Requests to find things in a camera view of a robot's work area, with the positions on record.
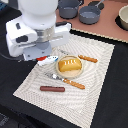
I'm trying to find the beige round plate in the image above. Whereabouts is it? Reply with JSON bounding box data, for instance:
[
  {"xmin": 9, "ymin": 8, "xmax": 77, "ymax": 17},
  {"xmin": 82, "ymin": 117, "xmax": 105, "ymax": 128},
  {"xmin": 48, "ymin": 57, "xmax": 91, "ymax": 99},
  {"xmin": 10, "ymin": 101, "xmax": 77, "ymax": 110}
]
[{"xmin": 56, "ymin": 55, "xmax": 83, "ymax": 79}]

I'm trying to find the beige bowl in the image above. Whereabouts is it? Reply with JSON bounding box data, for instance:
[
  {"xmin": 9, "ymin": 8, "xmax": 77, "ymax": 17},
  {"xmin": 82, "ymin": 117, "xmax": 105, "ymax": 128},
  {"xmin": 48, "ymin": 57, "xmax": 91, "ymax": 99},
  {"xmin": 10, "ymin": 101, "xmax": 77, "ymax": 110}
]
[{"xmin": 119, "ymin": 5, "xmax": 128, "ymax": 30}]

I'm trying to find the fork with wooden handle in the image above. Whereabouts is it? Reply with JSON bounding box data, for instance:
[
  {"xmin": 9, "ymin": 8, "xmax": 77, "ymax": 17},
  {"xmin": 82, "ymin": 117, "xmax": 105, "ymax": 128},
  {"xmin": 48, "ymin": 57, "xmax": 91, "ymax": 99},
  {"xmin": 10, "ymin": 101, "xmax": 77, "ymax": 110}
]
[{"xmin": 44, "ymin": 73, "xmax": 85, "ymax": 89}]

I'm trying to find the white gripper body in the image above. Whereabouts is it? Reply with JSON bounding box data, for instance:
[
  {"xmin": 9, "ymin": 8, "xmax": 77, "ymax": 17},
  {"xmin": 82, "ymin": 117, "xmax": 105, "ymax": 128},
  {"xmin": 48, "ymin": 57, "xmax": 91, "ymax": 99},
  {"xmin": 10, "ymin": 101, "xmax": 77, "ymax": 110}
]
[{"xmin": 6, "ymin": 16, "xmax": 71, "ymax": 61}]

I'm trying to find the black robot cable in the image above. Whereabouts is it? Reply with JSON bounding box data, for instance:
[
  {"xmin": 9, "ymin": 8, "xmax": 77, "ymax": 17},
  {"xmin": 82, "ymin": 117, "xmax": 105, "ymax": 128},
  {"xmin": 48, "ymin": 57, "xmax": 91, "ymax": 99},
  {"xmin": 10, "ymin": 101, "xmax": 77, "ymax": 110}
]
[{"xmin": 0, "ymin": 52, "xmax": 26, "ymax": 62}]

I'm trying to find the grey saucepan with handle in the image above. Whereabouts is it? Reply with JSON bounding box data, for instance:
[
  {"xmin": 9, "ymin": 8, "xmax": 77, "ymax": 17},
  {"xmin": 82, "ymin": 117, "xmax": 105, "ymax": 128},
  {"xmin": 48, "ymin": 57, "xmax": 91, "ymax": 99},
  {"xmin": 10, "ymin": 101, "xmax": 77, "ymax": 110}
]
[{"xmin": 79, "ymin": 5, "xmax": 101, "ymax": 25}]

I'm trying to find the white and blue fish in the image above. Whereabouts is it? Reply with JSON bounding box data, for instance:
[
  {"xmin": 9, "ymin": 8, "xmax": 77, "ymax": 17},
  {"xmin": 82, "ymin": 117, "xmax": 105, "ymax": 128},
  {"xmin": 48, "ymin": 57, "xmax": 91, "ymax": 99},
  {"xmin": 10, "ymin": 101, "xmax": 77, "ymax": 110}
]
[{"xmin": 37, "ymin": 56, "xmax": 58, "ymax": 66}]

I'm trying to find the white woven placemat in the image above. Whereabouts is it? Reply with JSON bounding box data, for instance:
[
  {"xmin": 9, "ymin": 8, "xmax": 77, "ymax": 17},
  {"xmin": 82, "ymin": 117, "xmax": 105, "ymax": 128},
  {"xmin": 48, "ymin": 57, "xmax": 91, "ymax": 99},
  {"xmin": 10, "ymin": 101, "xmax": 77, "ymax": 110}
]
[{"xmin": 13, "ymin": 34, "xmax": 114, "ymax": 128}]

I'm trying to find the yellow bread loaf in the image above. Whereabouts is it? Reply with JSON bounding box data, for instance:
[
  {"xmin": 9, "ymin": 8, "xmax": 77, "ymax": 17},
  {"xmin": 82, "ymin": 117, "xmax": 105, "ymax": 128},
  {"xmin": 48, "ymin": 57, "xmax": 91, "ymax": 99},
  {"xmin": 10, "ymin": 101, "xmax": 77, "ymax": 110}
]
[{"xmin": 59, "ymin": 58, "xmax": 82, "ymax": 72}]

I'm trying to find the knife with wooden handle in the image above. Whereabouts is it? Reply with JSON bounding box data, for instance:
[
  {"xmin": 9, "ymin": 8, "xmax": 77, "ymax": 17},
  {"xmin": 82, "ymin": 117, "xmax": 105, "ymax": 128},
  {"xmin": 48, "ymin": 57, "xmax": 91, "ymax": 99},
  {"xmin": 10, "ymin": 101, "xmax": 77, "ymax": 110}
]
[{"xmin": 58, "ymin": 49, "xmax": 98, "ymax": 63}]

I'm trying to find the brown sausage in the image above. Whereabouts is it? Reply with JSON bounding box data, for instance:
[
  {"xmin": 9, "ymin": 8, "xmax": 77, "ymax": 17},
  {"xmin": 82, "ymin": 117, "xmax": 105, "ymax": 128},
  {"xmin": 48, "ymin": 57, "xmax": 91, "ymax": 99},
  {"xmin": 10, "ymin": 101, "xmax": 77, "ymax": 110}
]
[{"xmin": 40, "ymin": 86, "xmax": 65, "ymax": 92}]

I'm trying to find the grey two-handled pot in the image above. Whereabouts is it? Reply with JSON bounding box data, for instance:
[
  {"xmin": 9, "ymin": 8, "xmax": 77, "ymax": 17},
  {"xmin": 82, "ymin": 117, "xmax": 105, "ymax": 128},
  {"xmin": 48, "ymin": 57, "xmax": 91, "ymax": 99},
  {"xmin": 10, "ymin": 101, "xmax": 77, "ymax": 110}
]
[{"xmin": 58, "ymin": 0, "xmax": 82, "ymax": 19}]

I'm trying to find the black burner under saucepan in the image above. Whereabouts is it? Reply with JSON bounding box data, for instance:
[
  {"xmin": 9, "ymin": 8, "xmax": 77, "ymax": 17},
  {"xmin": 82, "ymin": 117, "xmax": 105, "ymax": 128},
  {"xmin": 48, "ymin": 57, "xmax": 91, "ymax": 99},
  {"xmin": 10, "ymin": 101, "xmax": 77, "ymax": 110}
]
[{"xmin": 88, "ymin": 1, "xmax": 104, "ymax": 10}]

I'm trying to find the brown stove top board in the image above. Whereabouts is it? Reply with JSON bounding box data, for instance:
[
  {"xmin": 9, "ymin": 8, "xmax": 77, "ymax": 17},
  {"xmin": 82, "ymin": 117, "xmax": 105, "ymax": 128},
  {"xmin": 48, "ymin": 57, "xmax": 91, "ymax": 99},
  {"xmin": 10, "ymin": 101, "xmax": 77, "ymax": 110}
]
[{"xmin": 54, "ymin": 0, "xmax": 128, "ymax": 44}]

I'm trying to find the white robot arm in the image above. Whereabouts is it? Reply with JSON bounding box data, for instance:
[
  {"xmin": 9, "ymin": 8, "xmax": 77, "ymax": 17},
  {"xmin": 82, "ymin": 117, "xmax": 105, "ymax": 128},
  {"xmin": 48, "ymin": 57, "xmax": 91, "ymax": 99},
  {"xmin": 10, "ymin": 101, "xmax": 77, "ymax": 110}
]
[{"xmin": 5, "ymin": 0, "xmax": 71, "ymax": 61}]

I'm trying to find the red tomato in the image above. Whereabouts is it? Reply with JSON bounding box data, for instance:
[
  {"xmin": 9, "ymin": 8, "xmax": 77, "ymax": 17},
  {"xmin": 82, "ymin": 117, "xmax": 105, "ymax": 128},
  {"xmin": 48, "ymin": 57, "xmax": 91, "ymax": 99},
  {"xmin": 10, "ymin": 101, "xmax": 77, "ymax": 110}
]
[{"xmin": 37, "ymin": 56, "xmax": 47, "ymax": 61}]

